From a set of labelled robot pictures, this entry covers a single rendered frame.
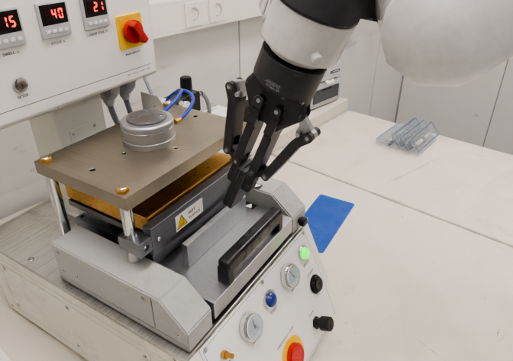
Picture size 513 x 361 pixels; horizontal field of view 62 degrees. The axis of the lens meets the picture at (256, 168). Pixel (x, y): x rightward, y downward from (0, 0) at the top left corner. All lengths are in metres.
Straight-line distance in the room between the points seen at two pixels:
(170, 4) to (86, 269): 0.89
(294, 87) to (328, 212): 0.70
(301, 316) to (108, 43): 0.55
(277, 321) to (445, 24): 0.51
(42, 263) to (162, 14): 0.81
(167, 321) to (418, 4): 0.44
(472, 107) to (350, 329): 2.36
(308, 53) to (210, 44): 1.12
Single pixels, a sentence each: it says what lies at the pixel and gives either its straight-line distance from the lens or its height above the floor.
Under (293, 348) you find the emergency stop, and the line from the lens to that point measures 0.74.
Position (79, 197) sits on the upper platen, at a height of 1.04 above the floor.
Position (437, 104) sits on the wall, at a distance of 3.11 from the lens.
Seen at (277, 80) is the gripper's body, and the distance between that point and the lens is 0.46.
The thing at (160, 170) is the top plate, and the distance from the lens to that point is 0.59.
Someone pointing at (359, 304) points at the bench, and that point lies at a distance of 0.90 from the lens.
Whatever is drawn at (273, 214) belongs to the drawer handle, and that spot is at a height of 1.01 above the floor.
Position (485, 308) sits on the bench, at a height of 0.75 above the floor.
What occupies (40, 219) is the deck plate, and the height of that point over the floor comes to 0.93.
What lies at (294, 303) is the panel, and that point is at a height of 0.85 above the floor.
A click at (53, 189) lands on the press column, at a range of 0.68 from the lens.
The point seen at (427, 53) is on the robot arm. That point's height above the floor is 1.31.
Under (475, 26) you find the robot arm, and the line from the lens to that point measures 0.35.
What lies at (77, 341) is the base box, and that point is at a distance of 0.81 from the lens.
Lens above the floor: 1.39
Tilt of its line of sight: 30 degrees down
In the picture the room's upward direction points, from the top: straight up
